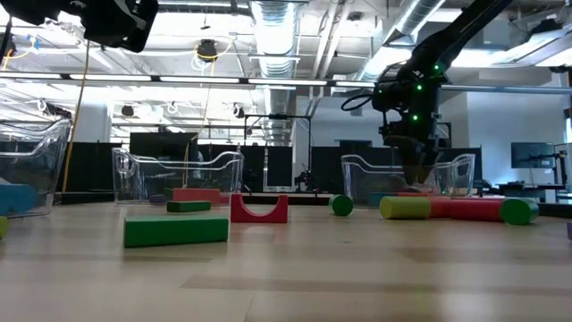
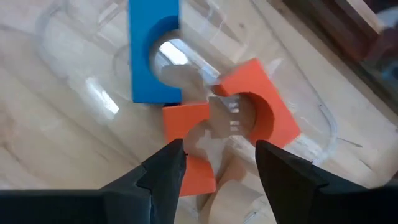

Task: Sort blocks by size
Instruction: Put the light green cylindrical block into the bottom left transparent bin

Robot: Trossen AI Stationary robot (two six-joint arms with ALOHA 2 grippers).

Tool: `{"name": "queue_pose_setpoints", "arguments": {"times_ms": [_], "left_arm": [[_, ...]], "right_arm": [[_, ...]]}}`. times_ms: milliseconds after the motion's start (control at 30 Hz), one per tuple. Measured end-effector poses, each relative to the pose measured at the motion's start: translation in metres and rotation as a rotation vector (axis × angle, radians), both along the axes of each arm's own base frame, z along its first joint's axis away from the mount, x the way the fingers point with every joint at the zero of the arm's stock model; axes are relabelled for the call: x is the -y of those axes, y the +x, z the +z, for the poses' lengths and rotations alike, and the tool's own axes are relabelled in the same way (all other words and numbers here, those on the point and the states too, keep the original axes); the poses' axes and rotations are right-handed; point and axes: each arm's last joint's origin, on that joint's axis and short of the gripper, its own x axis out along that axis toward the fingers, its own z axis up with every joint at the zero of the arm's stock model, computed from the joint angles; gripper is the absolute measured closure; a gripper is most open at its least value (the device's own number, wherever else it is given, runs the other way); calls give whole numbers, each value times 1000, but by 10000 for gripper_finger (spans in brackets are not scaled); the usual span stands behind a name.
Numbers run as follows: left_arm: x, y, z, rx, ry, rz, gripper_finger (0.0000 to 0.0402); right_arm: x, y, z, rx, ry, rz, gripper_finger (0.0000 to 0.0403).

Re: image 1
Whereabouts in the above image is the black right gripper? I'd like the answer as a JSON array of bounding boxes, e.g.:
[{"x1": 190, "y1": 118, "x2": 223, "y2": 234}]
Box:
[{"x1": 378, "y1": 111, "x2": 449, "y2": 187}]

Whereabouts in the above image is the blue arch block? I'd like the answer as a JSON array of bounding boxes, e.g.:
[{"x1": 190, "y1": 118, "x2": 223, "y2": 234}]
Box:
[{"x1": 367, "y1": 191, "x2": 395, "y2": 208}]

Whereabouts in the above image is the orange rectangular block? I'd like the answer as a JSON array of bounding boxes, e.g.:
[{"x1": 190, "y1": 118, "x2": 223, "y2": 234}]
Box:
[{"x1": 172, "y1": 187, "x2": 223, "y2": 206}]

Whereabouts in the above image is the blue cylinder block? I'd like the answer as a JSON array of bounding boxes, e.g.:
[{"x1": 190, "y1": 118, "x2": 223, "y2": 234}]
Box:
[{"x1": 0, "y1": 183, "x2": 38, "y2": 217}]

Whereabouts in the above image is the lime green cylinder block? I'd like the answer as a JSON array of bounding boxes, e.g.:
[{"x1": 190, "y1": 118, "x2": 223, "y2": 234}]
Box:
[{"x1": 379, "y1": 195, "x2": 433, "y2": 221}]

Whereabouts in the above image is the clear plastic bin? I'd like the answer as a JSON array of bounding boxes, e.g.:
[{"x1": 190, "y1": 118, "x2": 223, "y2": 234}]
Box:
[
  {"x1": 341, "y1": 153, "x2": 476, "y2": 209},
  {"x1": 111, "y1": 147, "x2": 246, "y2": 206},
  {"x1": 0, "y1": 117, "x2": 73, "y2": 219}
]

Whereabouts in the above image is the red cylinder block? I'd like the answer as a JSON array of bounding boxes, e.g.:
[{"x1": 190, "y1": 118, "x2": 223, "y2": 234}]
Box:
[{"x1": 449, "y1": 198, "x2": 507, "y2": 223}]

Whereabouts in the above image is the long ceiling light bar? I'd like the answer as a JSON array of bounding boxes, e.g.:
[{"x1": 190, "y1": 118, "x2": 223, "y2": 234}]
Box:
[{"x1": 0, "y1": 72, "x2": 377, "y2": 89}]

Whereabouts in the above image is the background desk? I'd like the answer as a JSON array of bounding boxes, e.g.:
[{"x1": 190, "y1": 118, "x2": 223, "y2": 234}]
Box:
[{"x1": 484, "y1": 180, "x2": 572, "y2": 203}]

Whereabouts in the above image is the small black tripod device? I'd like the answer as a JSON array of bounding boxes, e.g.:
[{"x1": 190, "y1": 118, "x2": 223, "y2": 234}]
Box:
[{"x1": 293, "y1": 168, "x2": 315, "y2": 192}]

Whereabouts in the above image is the red arch block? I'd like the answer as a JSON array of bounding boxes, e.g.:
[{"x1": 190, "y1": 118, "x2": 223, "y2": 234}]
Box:
[{"x1": 230, "y1": 192, "x2": 290, "y2": 225}]

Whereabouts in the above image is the black partition wall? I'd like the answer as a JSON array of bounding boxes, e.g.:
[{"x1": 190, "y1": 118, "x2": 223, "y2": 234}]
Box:
[{"x1": 57, "y1": 131, "x2": 484, "y2": 196}]

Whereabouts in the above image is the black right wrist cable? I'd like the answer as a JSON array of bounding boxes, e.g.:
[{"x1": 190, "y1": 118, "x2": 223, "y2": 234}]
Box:
[{"x1": 341, "y1": 91, "x2": 381, "y2": 113}]

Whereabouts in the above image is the yellow hanging cable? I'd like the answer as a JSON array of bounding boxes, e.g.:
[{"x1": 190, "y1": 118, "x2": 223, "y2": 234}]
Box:
[{"x1": 61, "y1": 38, "x2": 92, "y2": 194}]

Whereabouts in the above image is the dark wall monitor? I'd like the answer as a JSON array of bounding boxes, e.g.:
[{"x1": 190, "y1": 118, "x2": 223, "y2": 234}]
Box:
[{"x1": 509, "y1": 141, "x2": 556, "y2": 170}]

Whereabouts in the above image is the black aluminium table frame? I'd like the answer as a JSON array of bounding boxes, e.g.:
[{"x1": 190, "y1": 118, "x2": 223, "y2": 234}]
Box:
[{"x1": 57, "y1": 191, "x2": 572, "y2": 218}]

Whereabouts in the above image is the slanted silver ventilation duct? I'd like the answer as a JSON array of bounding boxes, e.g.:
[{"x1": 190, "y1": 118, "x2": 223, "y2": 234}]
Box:
[{"x1": 356, "y1": 0, "x2": 448, "y2": 82}]

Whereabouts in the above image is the large silver ventilation duct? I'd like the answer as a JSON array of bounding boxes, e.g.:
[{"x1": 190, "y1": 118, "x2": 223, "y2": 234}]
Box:
[{"x1": 248, "y1": 0, "x2": 299, "y2": 142}]

